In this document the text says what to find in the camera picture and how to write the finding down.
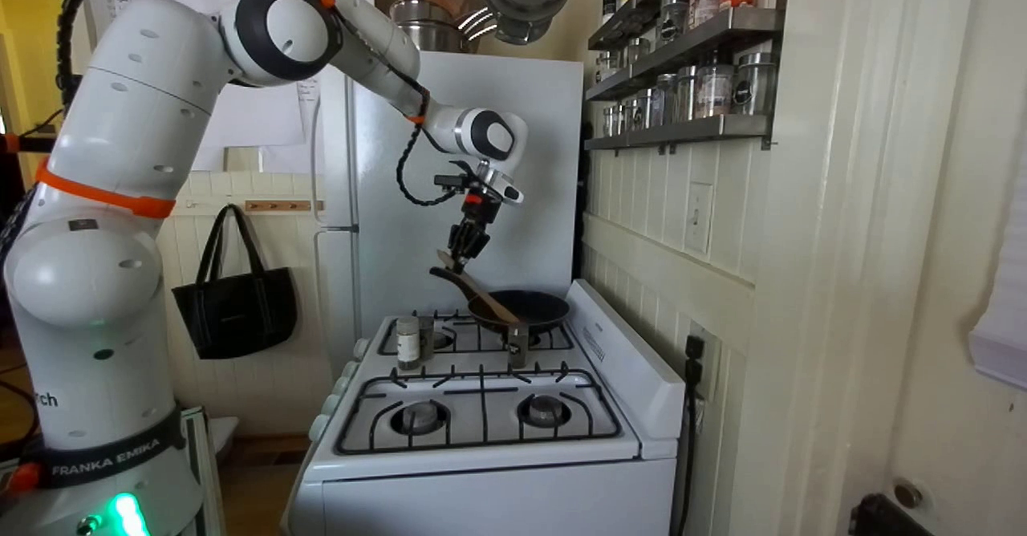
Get wall switch plate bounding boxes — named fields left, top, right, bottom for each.
left=684, top=181, right=715, bottom=257

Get spice jar with grey lid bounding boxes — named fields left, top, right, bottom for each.
left=396, top=316, right=422, bottom=372

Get black tote bag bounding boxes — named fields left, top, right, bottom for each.
left=171, top=203, right=300, bottom=361

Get metal wall spice shelf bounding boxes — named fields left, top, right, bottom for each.
left=583, top=0, right=787, bottom=155

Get wooden hook rail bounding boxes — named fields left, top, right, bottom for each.
left=245, top=199, right=326, bottom=215

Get white refrigerator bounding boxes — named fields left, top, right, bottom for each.
left=311, top=51, right=586, bottom=378

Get black frying pan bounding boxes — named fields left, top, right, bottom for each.
left=428, top=266, right=571, bottom=334

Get row of glass spice jars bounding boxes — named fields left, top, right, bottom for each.
left=595, top=0, right=727, bottom=81
left=600, top=52, right=780, bottom=138

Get stack of steel pots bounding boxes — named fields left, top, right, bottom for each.
left=389, top=0, right=482, bottom=55

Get white gas stove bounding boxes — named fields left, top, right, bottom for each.
left=285, top=278, right=688, bottom=536

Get wooden spoon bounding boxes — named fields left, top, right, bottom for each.
left=436, top=250, right=522, bottom=327

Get wall socket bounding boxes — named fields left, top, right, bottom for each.
left=686, top=322, right=723, bottom=404

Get black cable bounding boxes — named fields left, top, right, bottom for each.
left=676, top=334, right=707, bottom=536

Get paper sheets on wall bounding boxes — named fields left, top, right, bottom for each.
left=83, top=0, right=323, bottom=174

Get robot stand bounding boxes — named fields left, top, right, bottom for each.
left=178, top=405, right=239, bottom=536

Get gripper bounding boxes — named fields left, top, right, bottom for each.
left=447, top=191, right=503, bottom=270

